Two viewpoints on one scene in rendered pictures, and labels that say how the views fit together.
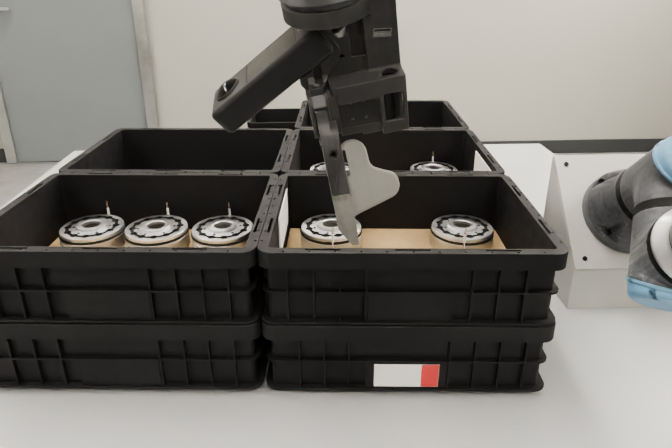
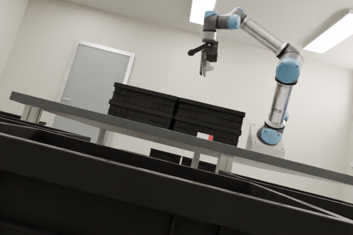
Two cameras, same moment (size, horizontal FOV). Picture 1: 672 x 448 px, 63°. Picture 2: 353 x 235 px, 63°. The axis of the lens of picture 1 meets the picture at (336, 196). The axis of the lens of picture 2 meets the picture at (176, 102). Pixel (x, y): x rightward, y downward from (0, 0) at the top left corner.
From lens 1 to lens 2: 1.22 m
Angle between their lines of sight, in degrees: 32
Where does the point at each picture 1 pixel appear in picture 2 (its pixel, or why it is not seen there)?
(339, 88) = (207, 51)
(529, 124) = not seen: hidden behind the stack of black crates
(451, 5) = not seen: hidden behind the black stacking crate
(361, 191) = (207, 67)
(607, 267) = (260, 146)
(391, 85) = (215, 53)
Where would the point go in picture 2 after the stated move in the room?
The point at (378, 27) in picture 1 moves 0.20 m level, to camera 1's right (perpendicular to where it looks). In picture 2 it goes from (215, 45) to (251, 53)
